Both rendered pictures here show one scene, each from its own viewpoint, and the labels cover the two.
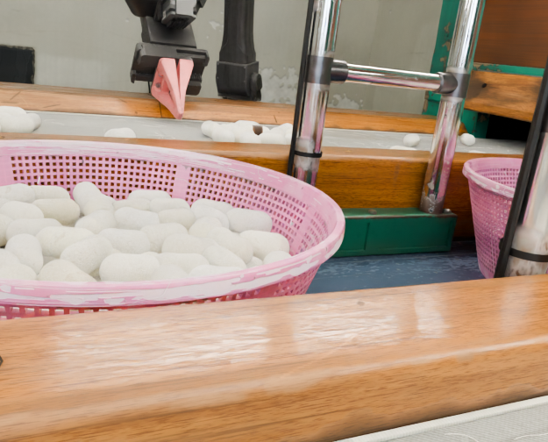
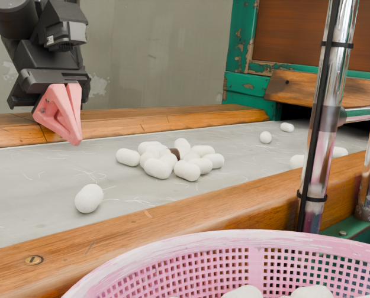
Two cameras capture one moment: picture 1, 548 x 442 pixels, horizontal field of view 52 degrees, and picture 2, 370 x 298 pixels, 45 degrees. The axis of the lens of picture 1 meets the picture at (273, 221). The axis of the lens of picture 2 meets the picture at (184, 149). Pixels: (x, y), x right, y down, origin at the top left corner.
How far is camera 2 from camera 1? 0.29 m
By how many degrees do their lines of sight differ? 22
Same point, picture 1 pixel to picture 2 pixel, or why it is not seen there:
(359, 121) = (201, 119)
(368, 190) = (328, 211)
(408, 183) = (347, 197)
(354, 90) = (102, 70)
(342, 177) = not seen: hidden behind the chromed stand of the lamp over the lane
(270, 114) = (137, 123)
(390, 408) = not seen: outside the picture
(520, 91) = not seen: hidden behind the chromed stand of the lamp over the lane
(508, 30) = (294, 37)
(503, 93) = (306, 88)
